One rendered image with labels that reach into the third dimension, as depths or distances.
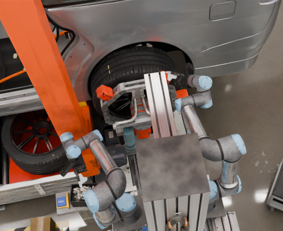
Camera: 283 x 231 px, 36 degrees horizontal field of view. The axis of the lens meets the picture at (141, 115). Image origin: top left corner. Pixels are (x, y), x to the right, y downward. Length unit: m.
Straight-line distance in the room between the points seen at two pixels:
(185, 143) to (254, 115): 2.51
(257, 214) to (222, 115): 0.97
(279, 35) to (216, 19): 1.93
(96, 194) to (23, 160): 1.39
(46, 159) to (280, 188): 1.81
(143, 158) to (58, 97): 0.87
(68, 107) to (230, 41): 1.28
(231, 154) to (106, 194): 0.69
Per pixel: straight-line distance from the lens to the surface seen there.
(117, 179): 2.27
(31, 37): 2.02
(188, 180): 1.63
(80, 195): 3.25
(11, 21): 1.95
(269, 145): 4.04
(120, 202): 2.65
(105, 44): 2.88
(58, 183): 3.58
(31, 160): 3.52
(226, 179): 2.62
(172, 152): 1.67
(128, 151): 3.78
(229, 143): 2.35
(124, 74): 2.95
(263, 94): 4.31
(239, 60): 3.35
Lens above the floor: 3.54
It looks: 59 degrees down
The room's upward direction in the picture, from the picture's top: 8 degrees counter-clockwise
